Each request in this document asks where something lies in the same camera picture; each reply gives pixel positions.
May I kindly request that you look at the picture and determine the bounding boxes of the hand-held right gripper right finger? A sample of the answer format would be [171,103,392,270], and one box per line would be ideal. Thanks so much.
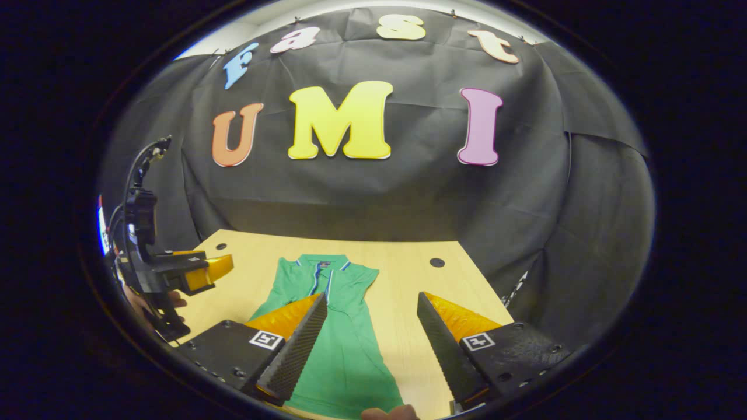
[417,292,577,410]

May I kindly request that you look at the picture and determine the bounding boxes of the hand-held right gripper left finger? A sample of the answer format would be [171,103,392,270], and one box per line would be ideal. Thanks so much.
[174,292,329,407]

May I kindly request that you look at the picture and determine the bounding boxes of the green T-shirt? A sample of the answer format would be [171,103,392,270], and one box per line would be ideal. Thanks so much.
[250,254,407,420]

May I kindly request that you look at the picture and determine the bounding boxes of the computer monitor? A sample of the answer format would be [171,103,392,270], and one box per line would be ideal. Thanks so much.
[96,195,110,256]

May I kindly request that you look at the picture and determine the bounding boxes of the black backdrop cloth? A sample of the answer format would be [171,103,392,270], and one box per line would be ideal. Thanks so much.
[96,6,657,351]

